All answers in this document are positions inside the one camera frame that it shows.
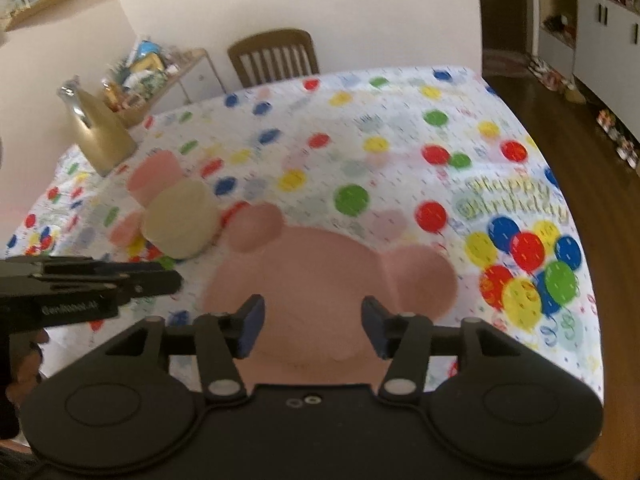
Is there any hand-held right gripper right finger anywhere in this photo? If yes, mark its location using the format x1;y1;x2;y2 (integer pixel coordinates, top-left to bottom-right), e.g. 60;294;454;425
361;296;521;403

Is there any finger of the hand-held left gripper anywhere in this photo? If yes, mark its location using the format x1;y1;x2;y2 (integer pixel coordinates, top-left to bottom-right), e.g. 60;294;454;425
5;256;182;306

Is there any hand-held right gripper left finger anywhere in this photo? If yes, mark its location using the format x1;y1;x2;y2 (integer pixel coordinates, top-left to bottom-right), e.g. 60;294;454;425
102;294;266;403

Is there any small pink heart dish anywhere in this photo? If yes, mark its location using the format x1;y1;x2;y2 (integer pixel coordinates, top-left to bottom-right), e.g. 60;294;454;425
111;210;146;246

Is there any cream bowl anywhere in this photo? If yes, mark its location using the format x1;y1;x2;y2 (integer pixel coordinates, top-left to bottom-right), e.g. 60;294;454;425
141;180;218;261

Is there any pink bear-shaped plate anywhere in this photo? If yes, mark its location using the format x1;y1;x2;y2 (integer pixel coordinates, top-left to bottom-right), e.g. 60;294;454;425
200;202;458;386

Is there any pink bowl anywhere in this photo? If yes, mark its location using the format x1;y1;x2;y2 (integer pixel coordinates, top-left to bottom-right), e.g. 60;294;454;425
126;151;181;208

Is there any person's left hand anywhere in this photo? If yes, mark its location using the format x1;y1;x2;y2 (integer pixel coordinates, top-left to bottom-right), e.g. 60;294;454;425
5;332;51;401

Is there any gold thermos jug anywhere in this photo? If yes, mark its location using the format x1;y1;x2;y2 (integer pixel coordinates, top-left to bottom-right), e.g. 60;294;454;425
57;77;138;178

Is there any green tissue box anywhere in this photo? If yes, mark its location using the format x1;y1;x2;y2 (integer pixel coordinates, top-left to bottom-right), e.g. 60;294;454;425
125;72;168;96

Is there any balloon print tablecloth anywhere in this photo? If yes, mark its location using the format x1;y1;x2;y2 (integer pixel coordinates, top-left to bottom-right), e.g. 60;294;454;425
10;65;608;406

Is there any wooden white sideboard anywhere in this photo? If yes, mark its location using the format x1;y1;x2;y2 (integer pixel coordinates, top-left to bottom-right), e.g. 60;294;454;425
100;47;226;128

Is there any wooden chair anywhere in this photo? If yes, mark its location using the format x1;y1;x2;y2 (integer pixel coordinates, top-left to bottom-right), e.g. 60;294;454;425
227;29;321;88

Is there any row of shoes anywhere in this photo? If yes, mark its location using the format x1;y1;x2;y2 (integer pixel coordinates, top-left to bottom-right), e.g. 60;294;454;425
527;57;640;168

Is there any dark brown door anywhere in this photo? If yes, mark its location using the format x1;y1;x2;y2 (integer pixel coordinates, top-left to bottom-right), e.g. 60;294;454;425
475;0;532;78

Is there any wooden wall shelf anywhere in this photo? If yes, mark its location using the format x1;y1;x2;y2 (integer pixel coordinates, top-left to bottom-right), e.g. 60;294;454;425
0;0;93;31

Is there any white wall cabinet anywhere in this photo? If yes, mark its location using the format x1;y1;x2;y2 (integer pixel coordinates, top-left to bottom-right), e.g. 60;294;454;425
530;0;640;111

